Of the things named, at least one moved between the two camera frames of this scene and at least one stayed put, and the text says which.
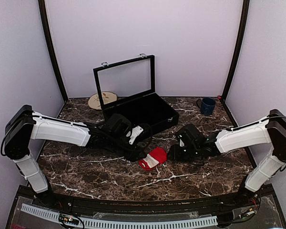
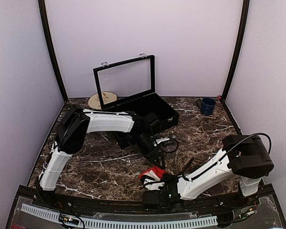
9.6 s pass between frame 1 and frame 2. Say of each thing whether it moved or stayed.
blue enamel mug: stayed
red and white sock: moved
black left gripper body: moved
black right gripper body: moved
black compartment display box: stayed
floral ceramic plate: stayed
